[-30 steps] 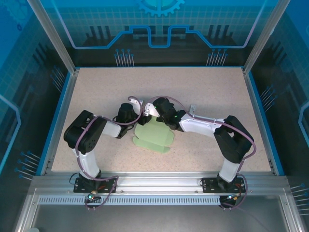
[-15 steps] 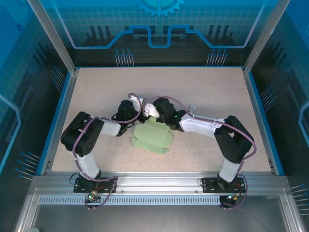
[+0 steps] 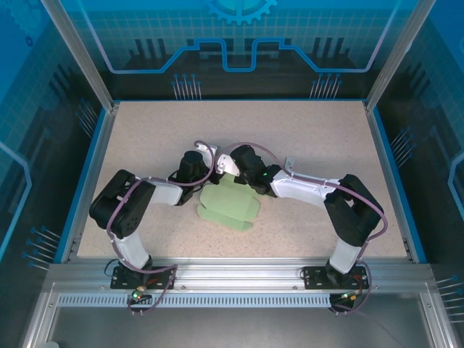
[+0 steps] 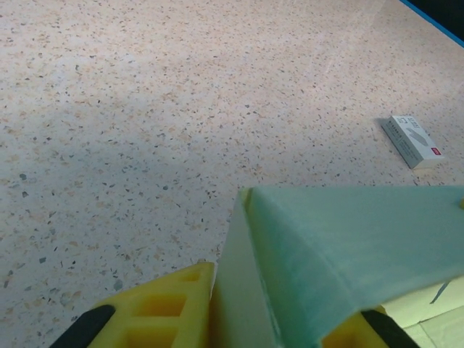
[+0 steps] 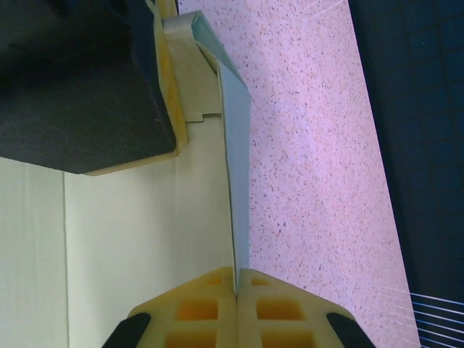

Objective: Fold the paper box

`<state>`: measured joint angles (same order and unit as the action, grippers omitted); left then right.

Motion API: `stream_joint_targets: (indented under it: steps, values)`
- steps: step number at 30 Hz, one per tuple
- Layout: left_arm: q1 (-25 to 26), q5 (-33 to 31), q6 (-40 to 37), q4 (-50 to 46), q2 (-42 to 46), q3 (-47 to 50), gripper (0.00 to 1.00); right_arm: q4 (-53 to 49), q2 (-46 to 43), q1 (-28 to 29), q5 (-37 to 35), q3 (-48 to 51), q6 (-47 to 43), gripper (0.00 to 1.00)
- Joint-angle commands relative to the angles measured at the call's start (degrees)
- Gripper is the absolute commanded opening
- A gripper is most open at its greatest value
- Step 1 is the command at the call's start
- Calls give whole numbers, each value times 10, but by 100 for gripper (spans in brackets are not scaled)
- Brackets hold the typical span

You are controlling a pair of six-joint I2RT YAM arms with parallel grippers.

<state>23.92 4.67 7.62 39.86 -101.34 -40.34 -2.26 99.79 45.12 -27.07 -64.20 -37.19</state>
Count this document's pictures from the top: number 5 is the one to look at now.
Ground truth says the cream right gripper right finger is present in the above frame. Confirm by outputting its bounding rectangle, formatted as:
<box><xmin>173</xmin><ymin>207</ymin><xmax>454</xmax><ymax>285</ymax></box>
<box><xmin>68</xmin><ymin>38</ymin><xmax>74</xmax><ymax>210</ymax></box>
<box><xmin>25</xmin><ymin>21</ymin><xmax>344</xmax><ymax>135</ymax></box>
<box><xmin>237</xmin><ymin>268</ymin><xmax>374</xmax><ymax>348</ymax></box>

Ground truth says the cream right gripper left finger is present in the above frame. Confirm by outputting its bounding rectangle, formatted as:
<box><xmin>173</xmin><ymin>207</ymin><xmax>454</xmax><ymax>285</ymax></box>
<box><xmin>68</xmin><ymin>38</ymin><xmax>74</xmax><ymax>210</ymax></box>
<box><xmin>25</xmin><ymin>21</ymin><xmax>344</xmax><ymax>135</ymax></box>
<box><xmin>103</xmin><ymin>266</ymin><xmax>239</xmax><ymax>348</ymax></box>

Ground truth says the green paper box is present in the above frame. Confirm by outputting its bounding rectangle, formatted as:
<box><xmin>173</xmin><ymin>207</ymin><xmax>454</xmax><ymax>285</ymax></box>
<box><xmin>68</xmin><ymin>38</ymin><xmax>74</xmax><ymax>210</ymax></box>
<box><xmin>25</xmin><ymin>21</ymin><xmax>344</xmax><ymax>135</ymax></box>
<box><xmin>0</xmin><ymin>10</ymin><xmax>253</xmax><ymax>348</ymax></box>

